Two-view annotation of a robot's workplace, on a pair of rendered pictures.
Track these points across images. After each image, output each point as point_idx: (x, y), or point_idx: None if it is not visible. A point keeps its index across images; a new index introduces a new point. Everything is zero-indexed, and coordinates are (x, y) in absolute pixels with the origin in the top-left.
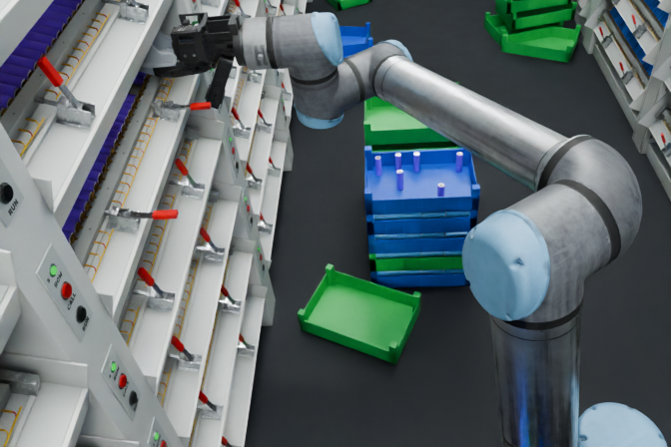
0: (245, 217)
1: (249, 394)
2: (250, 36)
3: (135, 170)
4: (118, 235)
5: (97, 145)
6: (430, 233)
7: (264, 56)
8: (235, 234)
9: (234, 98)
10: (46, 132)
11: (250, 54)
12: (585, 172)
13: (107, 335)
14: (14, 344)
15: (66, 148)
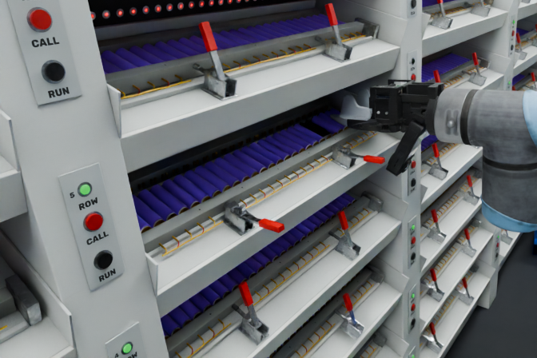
0: (406, 313)
1: None
2: (446, 101)
3: (282, 188)
4: (224, 230)
5: (226, 121)
6: None
7: (455, 124)
8: (391, 328)
9: (435, 197)
10: (183, 89)
11: (440, 119)
12: None
13: (137, 309)
14: (30, 255)
15: (188, 105)
